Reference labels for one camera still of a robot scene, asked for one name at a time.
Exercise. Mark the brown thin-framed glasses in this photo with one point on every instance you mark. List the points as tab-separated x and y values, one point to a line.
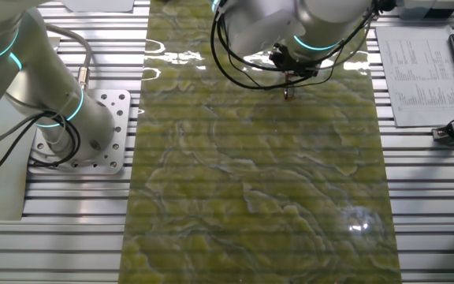
287	94

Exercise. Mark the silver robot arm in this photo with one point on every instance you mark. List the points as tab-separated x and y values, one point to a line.
53	98

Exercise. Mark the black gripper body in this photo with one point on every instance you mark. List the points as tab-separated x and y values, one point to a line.
290	67

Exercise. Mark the green marble pattern mat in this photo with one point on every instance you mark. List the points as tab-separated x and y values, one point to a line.
250	177

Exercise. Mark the blank white paper sheet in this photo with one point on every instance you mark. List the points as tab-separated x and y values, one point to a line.
97	4

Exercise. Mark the densely printed paper sheet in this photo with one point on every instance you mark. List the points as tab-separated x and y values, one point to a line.
420	79

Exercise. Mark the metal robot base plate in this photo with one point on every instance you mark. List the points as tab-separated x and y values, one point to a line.
118	130

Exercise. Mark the grey box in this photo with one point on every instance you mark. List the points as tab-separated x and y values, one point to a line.
412	8

